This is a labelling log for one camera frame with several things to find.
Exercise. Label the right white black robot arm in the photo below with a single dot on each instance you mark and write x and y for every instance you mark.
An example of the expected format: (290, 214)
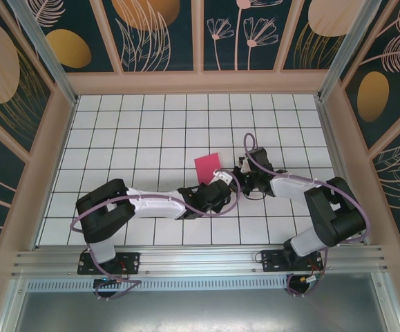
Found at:
(289, 186)

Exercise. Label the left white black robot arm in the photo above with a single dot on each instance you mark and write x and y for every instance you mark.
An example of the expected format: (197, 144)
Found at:
(151, 205)

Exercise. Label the grey metal shelf sheet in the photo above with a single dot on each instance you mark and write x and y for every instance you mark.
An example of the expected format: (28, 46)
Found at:
(199, 311)

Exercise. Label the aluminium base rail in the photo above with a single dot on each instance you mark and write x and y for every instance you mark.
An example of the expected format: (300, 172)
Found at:
(199, 259)

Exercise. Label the aluminium side rail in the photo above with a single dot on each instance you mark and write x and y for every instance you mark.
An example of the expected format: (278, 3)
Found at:
(341, 173)

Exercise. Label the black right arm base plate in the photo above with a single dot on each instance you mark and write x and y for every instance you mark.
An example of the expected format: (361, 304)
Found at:
(272, 259)

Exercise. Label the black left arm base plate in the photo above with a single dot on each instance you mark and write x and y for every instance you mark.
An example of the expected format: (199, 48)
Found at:
(130, 261)

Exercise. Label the aluminium corner post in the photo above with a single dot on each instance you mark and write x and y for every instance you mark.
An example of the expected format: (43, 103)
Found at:
(47, 58)
(344, 52)

